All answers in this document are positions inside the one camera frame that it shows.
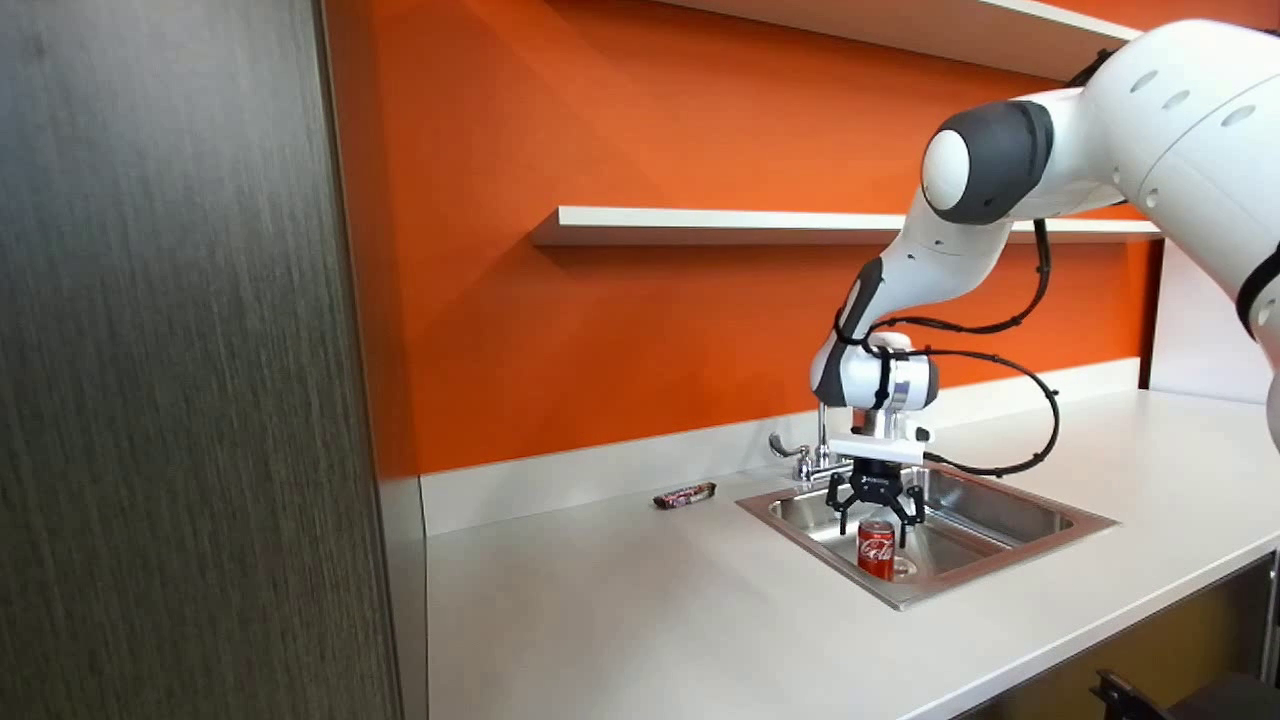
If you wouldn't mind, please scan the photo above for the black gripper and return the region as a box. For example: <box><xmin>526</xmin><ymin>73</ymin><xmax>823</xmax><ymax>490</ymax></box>
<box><xmin>823</xmin><ymin>454</ymin><xmax>928</xmax><ymax>550</ymax></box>

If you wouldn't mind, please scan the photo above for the red soda can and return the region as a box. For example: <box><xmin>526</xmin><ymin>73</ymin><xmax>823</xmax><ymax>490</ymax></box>
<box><xmin>857</xmin><ymin>515</ymin><xmax>899</xmax><ymax>584</ymax></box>

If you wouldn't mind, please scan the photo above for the stainless steel sink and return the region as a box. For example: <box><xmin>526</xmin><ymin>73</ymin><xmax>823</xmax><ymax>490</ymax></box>
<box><xmin>734</xmin><ymin>454</ymin><xmax>1121</xmax><ymax>615</ymax></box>

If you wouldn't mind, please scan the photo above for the chrome faucet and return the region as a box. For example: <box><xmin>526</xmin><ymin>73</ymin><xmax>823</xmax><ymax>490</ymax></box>
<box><xmin>764</xmin><ymin>403</ymin><xmax>841</xmax><ymax>486</ymax></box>

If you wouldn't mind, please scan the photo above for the small dark snack bar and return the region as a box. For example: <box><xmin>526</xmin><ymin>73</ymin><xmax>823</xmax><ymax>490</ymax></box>
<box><xmin>653</xmin><ymin>480</ymin><xmax>720</xmax><ymax>511</ymax></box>

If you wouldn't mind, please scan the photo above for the white side panel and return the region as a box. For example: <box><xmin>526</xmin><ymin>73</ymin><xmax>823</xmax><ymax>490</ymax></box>
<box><xmin>1143</xmin><ymin>236</ymin><xmax>1280</xmax><ymax>408</ymax></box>

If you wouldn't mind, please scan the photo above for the dark wood cabinet panel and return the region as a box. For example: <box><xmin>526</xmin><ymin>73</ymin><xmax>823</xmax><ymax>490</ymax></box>
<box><xmin>0</xmin><ymin>0</ymin><xmax>411</xmax><ymax>720</ymax></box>

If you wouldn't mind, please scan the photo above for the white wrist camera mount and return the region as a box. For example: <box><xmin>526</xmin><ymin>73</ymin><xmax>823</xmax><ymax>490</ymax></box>
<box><xmin>814</xmin><ymin>428</ymin><xmax>937</xmax><ymax>469</ymax></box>

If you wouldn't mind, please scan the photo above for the thin black cable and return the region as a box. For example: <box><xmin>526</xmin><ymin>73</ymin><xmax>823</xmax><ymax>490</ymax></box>
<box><xmin>885</xmin><ymin>215</ymin><xmax>1067</xmax><ymax>480</ymax></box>

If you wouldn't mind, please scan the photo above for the long white wall shelf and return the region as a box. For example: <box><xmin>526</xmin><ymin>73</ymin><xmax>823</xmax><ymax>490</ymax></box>
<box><xmin>531</xmin><ymin>199</ymin><xmax>1170</xmax><ymax>256</ymax></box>

